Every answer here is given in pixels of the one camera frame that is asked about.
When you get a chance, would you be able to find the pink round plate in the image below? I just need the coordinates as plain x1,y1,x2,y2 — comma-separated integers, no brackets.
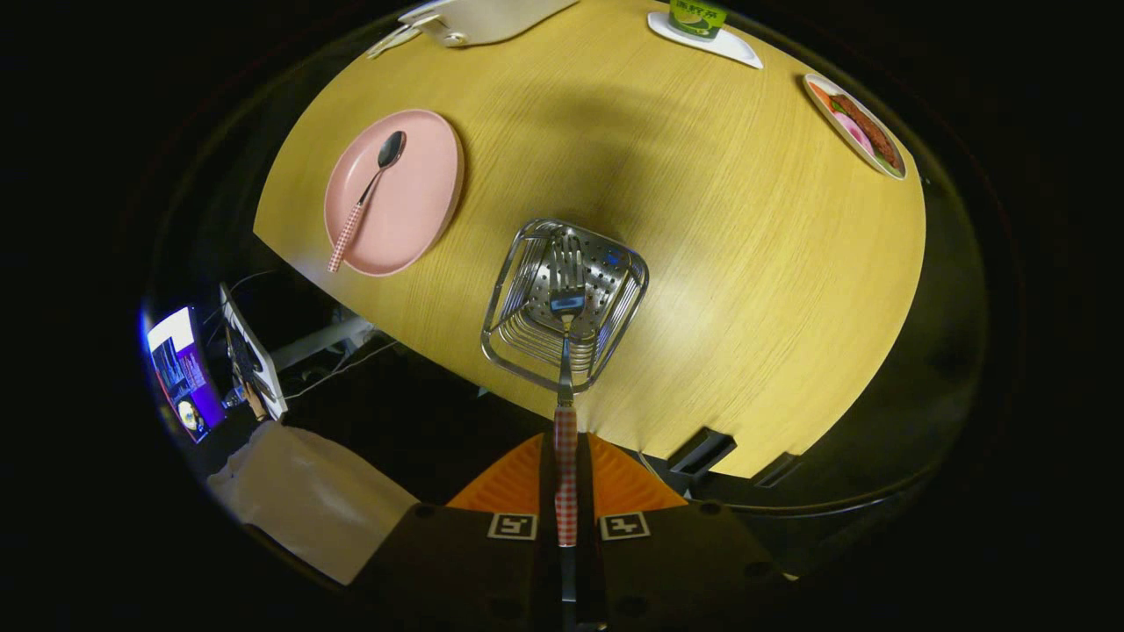
323,109,465,278

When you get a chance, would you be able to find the cream white toaster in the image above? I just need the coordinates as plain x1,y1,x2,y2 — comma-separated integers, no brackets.
400,0,580,48

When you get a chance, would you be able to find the white square coaster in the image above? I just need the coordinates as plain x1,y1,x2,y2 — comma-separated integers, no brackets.
647,11,764,70

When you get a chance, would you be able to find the black table bracket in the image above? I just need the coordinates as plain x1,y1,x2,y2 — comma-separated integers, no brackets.
667,427,737,479
753,452,802,489

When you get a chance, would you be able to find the white framed board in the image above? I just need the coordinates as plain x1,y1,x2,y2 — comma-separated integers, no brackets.
220,283,289,422

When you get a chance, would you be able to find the spoon with checked handle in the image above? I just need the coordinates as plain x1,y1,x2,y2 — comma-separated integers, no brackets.
328,130,407,274

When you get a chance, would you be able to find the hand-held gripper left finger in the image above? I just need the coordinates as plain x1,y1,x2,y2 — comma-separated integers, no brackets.
351,430,563,629

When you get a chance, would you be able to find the fork with checked handle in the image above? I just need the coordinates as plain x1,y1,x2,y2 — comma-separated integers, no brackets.
546,228,589,628

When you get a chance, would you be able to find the metal wire basket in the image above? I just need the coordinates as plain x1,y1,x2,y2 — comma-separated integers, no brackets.
480,218,651,394

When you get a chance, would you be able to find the green label drink bottle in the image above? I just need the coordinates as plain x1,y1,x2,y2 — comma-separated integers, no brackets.
669,0,728,42

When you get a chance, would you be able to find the white cloth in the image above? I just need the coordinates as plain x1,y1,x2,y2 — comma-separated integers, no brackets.
206,421,421,586

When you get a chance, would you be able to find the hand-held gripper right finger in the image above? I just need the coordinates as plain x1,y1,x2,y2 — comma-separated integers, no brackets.
575,430,796,629

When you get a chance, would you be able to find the white plate of food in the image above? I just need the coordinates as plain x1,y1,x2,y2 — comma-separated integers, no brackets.
803,73,908,182

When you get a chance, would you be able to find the white metal bar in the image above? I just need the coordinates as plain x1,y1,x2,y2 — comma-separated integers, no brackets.
268,316,374,371

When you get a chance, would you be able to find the lit computer monitor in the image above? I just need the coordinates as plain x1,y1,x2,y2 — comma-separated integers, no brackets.
145,305,227,444

